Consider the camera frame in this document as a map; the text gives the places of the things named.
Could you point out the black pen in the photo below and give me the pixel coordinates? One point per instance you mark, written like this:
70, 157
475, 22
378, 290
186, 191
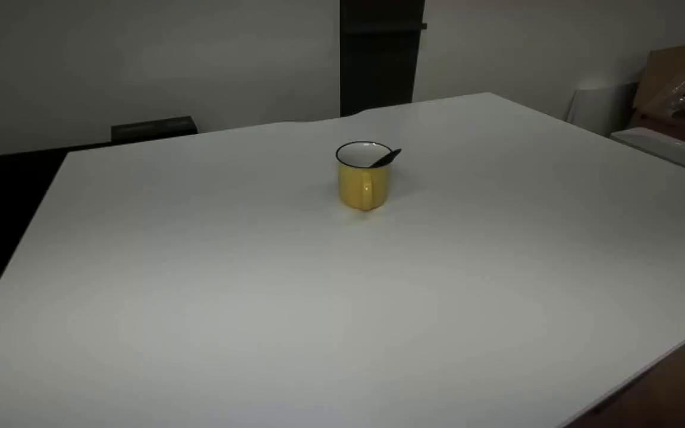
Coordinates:
386, 159

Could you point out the yellow enamel mug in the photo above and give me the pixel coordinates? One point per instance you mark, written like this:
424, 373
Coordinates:
363, 184

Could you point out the dark vertical pillar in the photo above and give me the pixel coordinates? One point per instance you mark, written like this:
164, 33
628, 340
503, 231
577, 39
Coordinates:
378, 47

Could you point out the white chair back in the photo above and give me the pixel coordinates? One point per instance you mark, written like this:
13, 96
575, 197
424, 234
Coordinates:
602, 105

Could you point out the white side table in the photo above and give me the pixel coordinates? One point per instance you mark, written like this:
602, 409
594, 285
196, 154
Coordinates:
653, 142

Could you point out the cardboard box with clutter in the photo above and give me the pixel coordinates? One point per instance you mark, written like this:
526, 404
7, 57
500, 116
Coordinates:
660, 99

